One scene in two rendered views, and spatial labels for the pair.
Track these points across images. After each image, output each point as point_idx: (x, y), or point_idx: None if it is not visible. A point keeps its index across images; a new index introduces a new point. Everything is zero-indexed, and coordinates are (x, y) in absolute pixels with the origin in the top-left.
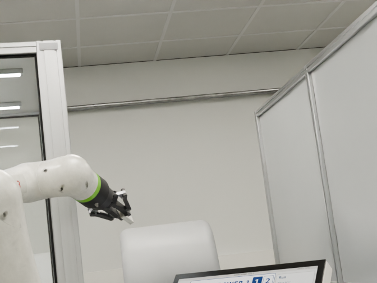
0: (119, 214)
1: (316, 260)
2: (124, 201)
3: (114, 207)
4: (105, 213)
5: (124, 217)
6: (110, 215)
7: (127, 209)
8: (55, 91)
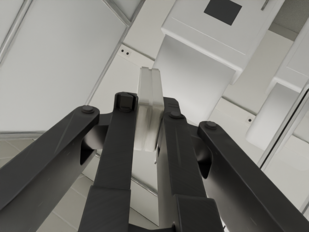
0: (161, 125)
1: None
2: (19, 185)
3: (122, 207)
4: (222, 185)
5: (144, 97)
6: (203, 153)
7: (89, 119)
8: None
